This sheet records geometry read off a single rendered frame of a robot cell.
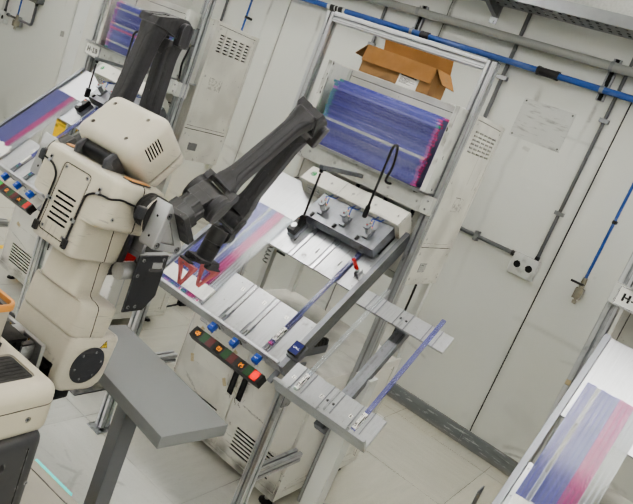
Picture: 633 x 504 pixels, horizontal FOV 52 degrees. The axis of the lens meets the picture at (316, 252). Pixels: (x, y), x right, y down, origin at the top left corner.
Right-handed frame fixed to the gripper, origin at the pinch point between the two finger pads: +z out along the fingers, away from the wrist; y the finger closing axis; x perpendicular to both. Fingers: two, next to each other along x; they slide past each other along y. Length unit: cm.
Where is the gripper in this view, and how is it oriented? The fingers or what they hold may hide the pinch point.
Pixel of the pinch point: (189, 282)
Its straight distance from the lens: 200.9
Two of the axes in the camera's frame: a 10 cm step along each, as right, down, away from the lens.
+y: 4.0, 1.3, 9.1
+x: -7.6, -5.0, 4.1
